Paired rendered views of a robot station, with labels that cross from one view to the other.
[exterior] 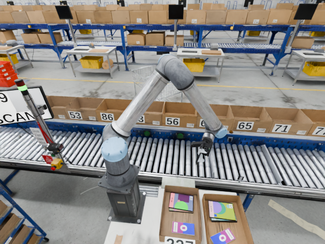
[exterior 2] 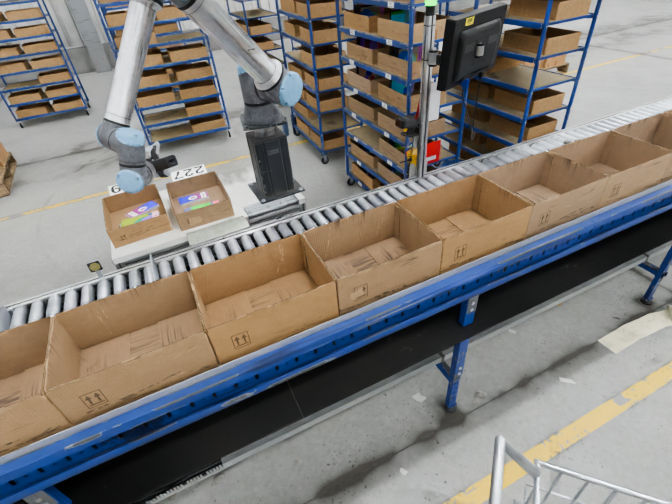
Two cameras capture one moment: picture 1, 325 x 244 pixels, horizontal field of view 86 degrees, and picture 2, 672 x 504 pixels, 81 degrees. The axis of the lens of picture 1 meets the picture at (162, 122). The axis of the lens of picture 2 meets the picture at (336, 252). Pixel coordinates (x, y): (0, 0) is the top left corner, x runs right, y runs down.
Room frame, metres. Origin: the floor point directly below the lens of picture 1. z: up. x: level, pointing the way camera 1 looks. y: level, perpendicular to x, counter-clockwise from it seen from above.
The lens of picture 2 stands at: (2.66, -0.46, 1.85)
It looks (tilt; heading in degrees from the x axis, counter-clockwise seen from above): 38 degrees down; 150
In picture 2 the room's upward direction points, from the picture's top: 6 degrees counter-clockwise
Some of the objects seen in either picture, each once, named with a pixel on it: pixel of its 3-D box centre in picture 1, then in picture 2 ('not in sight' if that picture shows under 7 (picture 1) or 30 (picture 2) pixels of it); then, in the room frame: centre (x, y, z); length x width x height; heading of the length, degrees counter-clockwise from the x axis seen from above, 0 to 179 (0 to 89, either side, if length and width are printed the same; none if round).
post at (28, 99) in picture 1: (49, 139); (423, 113); (1.15, 1.01, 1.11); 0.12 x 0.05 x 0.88; 82
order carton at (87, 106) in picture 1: (87, 108); (536, 193); (1.88, 0.96, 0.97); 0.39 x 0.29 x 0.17; 82
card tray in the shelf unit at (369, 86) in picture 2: not in sight; (375, 77); (0.09, 1.52, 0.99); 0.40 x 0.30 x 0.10; 170
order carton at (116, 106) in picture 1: (116, 110); (459, 222); (1.83, 0.57, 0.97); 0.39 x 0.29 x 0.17; 82
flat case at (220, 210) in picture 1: (221, 209); (141, 222); (0.66, -0.44, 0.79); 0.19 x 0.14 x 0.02; 82
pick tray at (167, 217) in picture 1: (180, 212); (199, 199); (0.64, -0.13, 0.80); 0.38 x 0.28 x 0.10; 173
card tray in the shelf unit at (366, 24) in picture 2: not in sight; (374, 18); (0.09, 1.51, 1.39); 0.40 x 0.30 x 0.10; 170
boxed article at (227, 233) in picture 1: (222, 238); (142, 210); (0.48, -0.41, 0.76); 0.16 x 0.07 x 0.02; 111
